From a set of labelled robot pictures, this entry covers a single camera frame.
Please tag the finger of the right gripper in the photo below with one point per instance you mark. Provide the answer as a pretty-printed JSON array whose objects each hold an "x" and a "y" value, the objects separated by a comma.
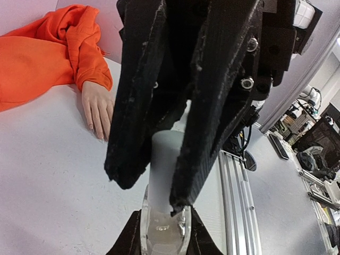
[
  {"x": 223, "y": 78},
  {"x": 143, "y": 36}
]

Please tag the clear nail polish bottle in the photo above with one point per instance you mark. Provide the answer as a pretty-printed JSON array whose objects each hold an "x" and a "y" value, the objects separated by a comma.
[{"x": 161, "y": 233}]

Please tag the mannequin hand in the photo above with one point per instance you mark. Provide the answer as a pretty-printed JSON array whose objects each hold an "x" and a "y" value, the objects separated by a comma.
[{"x": 98, "y": 106}]

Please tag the aluminium front rail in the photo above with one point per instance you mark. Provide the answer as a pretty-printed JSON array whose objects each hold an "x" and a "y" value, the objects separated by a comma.
[{"x": 241, "y": 224}]

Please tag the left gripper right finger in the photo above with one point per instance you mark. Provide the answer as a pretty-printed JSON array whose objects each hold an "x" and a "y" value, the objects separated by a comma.
[{"x": 201, "y": 242}]

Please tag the orange hoodie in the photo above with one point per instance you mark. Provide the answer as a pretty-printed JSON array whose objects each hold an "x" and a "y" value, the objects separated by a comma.
[{"x": 60, "y": 48}]

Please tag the white nail polish cap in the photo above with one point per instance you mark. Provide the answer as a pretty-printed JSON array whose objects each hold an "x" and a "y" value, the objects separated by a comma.
[{"x": 165, "y": 149}]

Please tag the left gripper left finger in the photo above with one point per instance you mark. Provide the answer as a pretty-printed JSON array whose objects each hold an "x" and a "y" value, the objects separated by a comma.
[{"x": 128, "y": 242}]

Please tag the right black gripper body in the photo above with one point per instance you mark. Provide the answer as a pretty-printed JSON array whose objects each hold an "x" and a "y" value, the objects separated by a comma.
[{"x": 280, "y": 39}]

